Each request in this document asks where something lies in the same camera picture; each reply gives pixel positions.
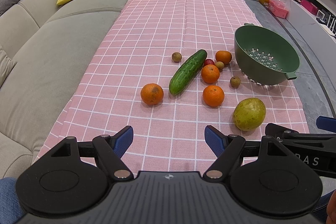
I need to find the pink storage box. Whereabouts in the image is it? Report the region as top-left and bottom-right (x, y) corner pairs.
(268, 0), (288, 19)

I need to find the green colander bowl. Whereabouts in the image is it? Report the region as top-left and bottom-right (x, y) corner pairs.
(234, 23), (300, 85)

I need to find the magenta box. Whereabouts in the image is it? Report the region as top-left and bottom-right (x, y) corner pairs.
(301, 0), (318, 15)

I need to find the brown longan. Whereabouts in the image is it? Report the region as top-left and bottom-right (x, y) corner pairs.
(215, 61), (225, 72)
(230, 76), (241, 88)
(171, 52), (182, 63)

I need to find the orange with dark spot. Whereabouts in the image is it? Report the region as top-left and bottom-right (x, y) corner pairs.
(141, 83), (164, 105)

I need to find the pink checkered tablecloth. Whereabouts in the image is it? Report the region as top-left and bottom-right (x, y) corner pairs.
(32, 0), (310, 179)

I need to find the white tv console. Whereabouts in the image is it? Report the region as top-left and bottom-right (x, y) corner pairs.
(260, 0), (336, 77)

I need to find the green cucumber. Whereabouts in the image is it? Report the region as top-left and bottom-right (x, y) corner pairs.
(169, 50), (207, 96)

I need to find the person's right hand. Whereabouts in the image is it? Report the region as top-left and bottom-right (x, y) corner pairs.
(326, 190), (336, 224)

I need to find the red cherry tomato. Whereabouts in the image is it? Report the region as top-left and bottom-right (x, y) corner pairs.
(203, 59), (215, 67)

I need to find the beige sofa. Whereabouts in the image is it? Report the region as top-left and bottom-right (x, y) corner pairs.
(1, 0), (128, 178)

